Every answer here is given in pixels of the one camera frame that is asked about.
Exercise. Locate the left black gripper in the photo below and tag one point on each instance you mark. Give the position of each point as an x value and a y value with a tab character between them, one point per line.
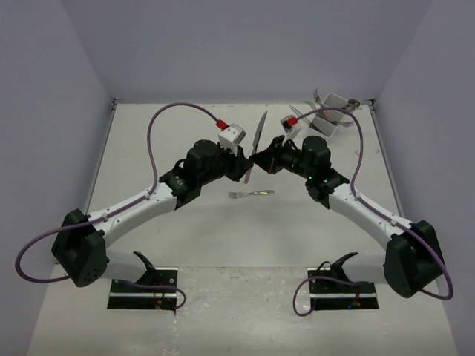
240	164

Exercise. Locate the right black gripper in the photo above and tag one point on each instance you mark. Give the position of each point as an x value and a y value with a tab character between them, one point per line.
266	159

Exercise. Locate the pink handled knife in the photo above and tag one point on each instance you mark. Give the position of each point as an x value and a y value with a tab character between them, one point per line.
256	141

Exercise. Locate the black handled fork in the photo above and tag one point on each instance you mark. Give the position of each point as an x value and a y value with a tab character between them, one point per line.
313	106

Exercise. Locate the black handled spoon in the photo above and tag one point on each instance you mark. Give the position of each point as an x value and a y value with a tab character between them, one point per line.
351	105

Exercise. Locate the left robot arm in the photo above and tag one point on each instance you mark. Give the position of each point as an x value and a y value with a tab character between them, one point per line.
83	246

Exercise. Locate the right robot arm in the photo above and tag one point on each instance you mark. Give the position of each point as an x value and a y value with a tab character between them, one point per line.
413	258

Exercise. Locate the white divided utensil container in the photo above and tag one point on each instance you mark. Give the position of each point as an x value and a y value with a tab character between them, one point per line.
321	121

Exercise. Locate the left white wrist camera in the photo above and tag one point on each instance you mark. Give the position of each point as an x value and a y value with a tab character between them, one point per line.
231	137

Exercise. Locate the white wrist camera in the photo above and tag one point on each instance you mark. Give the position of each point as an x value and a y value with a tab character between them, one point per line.
291	128
231	137

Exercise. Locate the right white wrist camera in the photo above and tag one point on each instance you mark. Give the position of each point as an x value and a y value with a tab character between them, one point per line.
291	128

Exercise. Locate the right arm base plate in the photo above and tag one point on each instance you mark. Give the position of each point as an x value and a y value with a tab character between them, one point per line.
328	295

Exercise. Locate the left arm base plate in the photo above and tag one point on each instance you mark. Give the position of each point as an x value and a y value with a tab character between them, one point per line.
159	293

